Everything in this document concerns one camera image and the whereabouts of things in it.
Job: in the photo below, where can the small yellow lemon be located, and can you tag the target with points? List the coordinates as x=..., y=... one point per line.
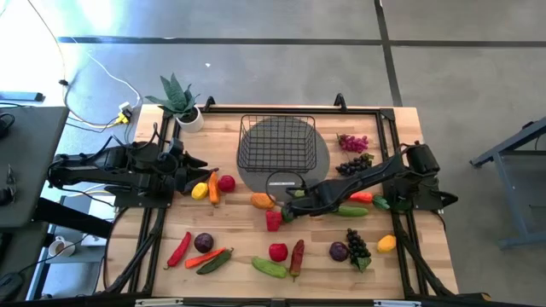
x=199, y=191

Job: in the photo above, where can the grey flat bar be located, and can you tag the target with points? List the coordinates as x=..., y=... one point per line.
x=21, y=96

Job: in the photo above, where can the black aluminium table frame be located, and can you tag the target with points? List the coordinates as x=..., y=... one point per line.
x=277, y=110

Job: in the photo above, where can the large yellow lemon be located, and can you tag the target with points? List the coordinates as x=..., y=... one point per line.
x=386, y=244

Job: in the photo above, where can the smooth green cucumber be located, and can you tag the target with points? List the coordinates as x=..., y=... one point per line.
x=352, y=211

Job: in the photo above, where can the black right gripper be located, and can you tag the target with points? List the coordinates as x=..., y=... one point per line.
x=324, y=197

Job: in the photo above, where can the long dark grape bunch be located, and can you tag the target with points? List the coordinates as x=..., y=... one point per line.
x=356, y=247

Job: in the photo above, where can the red-brown chili pepper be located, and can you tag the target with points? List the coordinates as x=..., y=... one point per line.
x=297, y=256

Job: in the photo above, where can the blue-grey metal table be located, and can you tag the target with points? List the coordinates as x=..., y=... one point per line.
x=507, y=143

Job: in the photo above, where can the red carrot with green leaves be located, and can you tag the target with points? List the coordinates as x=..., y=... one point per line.
x=360, y=197

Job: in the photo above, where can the black computer mouse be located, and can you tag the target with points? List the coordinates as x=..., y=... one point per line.
x=9, y=285

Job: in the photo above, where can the black headphones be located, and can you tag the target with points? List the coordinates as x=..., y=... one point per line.
x=4, y=124

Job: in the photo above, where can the orange chili pepper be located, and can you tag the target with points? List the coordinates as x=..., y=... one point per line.
x=205, y=258

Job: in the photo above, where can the grey desk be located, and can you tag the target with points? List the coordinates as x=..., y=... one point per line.
x=34, y=170

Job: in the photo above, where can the round grey woven placemat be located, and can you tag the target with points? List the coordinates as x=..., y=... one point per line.
x=256, y=182

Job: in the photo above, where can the red bell pepper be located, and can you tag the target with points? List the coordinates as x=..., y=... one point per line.
x=273, y=221

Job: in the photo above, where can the orange bell pepper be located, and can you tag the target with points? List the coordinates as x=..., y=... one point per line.
x=261, y=200

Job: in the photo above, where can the white power strip yellow plug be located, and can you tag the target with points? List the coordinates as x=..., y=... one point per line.
x=124, y=111

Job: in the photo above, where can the white mug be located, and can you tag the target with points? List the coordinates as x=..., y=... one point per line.
x=59, y=246

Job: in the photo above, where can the dark green chili pepper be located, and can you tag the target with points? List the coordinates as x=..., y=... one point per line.
x=215, y=262

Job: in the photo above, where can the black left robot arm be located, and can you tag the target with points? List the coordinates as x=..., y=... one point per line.
x=85, y=170

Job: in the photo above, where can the snake plant in white pot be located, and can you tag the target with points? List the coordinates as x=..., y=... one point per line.
x=177, y=96

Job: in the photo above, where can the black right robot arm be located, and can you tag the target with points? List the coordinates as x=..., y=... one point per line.
x=384, y=170

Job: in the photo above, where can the green lime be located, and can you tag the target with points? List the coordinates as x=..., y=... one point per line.
x=286, y=216

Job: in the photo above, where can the wrinkled green bitter gourd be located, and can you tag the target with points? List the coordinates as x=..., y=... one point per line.
x=268, y=268

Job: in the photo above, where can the silver frame bracket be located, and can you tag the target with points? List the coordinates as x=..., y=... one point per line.
x=158, y=303
x=396, y=303

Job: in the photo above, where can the pink grape bunch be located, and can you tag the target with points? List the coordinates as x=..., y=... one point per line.
x=354, y=144

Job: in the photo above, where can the short dark grape bunch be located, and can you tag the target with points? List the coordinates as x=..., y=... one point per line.
x=350, y=167

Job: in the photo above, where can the green bell pepper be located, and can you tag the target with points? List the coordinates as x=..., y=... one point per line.
x=299, y=193

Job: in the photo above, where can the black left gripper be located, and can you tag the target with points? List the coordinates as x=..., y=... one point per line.
x=177, y=179

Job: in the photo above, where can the bright red chili pepper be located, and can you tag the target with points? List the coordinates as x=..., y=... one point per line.
x=180, y=249

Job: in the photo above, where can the orange carrot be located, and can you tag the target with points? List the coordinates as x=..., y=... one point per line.
x=213, y=192

